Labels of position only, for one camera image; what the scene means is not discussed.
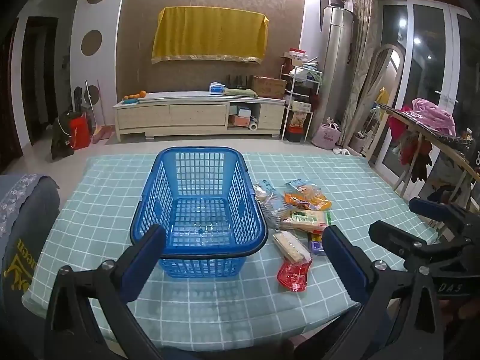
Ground wooden clothes rack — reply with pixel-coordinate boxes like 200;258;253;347
377;103;480;182

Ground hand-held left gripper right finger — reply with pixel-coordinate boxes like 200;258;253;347
296;225;447;360

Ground green checked tablecloth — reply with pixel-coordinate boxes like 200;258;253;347
22;152;439;349

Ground dark wooden door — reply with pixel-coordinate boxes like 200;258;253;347
20;17;59;147

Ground standing air conditioner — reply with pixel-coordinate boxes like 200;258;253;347
322;5;357;128

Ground pink bag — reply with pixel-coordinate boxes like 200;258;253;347
312;118;342;149

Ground purple snack packet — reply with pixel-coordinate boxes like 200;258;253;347
307;232;326;256

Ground green cracker packet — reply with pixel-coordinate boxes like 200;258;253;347
279;210;334;233

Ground boxes in cabinet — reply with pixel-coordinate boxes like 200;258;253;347
229;105;252;127

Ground red bag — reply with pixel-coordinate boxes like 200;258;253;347
69;112;92;151

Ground blue striped bread packet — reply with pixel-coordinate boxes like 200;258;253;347
252;180;286;229

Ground yellow cloth cover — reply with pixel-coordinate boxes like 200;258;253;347
151;6;270;65

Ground patterned curtain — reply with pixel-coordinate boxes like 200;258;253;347
339;0;379;147

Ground blue plastic basket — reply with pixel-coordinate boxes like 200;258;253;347
130;146;269;279

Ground white shelf rack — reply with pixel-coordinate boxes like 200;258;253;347
282;65;323;141

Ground black bag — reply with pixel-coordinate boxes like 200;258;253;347
50;110;76;160

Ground dark red hanging clothes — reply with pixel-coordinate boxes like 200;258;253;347
388;116;434;182

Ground glass sliding door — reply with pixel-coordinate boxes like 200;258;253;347
379;0;480;196

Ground green folded cushion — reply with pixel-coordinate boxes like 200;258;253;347
223;87;257;99

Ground chair with grey cover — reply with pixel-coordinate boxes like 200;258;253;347
0;174;61;346

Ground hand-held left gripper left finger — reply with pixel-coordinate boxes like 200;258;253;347
45;224;167;360

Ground broom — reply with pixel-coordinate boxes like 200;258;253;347
84;79;113;143

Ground orange candy stick packet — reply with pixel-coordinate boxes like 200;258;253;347
284;191;312;211

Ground cream wooden cabinet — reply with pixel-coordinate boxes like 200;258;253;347
113;91;286;143

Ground arched leaning mirror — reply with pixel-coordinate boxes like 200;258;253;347
365;45;406;162

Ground brown cardboard box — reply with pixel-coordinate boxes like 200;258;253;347
250;76;287;99

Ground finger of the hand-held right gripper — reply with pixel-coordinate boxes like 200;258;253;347
369;220;471;271
408;197;480;233

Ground pink clothing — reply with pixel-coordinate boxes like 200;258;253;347
388;98;457;137

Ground red clear snack packet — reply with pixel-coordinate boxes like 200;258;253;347
277;259;313;293

